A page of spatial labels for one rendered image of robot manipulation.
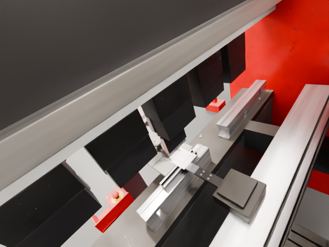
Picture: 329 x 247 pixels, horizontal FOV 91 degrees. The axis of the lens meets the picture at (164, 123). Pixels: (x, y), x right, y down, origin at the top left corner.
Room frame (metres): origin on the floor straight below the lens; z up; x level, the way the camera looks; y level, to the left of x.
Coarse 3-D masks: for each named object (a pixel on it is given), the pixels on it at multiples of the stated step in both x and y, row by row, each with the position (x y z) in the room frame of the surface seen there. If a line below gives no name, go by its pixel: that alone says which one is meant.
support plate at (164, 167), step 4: (184, 144) 0.56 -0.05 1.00; (184, 148) 0.53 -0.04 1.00; (188, 148) 0.52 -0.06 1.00; (160, 152) 0.56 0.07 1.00; (156, 156) 0.55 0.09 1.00; (160, 156) 0.54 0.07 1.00; (152, 160) 0.53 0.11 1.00; (156, 160) 0.52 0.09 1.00; (164, 160) 0.51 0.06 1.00; (148, 164) 0.52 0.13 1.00; (152, 164) 0.51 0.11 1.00; (156, 164) 0.50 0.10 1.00; (160, 164) 0.49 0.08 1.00; (164, 164) 0.48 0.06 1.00; (168, 164) 0.48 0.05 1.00; (172, 164) 0.47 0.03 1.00; (156, 168) 0.48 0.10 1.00; (160, 168) 0.47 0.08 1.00; (164, 168) 0.46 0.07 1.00; (168, 168) 0.46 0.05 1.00; (172, 168) 0.45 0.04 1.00; (160, 172) 0.45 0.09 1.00; (164, 172) 0.45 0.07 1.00; (168, 172) 0.44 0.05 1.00
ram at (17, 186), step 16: (240, 32) 0.68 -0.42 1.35; (192, 64) 0.50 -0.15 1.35; (144, 96) 0.39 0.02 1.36; (128, 112) 0.36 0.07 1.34; (96, 128) 0.31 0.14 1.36; (80, 144) 0.29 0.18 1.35; (48, 160) 0.26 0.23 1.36; (32, 176) 0.24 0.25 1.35; (0, 192) 0.22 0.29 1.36; (16, 192) 0.22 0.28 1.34
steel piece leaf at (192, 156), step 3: (192, 153) 0.48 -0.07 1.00; (189, 156) 0.47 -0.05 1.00; (192, 156) 0.47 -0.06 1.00; (195, 156) 0.46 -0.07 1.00; (186, 159) 0.47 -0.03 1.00; (189, 159) 0.46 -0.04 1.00; (192, 159) 0.45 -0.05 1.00; (183, 162) 0.46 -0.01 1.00; (186, 162) 0.45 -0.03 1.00; (189, 162) 0.44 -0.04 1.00; (180, 165) 0.45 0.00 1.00; (183, 165) 0.44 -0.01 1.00; (186, 165) 0.44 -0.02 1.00; (183, 168) 0.43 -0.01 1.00
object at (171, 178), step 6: (192, 150) 0.51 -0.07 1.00; (180, 168) 0.44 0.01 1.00; (168, 174) 0.43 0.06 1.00; (174, 174) 0.42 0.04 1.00; (180, 174) 0.42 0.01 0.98; (162, 180) 0.41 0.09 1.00; (168, 180) 0.40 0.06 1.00; (174, 180) 0.41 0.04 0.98; (162, 186) 0.40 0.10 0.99; (168, 186) 0.39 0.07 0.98
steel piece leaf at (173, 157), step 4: (180, 148) 0.54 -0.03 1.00; (176, 152) 0.52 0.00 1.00; (180, 152) 0.51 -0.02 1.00; (184, 152) 0.51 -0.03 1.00; (188, 152) 0.50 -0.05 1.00; (172, 156) 0.51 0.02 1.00; (176, 156) 0.50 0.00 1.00; (180, 156) 0.49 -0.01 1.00; (184, 156) 0.48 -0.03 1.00; (168, 160) 0.50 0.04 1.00; (172, 160) 0.49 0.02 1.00; (176, 160) 0.48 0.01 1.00; (180, 160) 0.47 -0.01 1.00; (184, 160) 0.46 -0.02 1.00; (176, 164) 0.46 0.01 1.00; (180, 164) 0.45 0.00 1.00
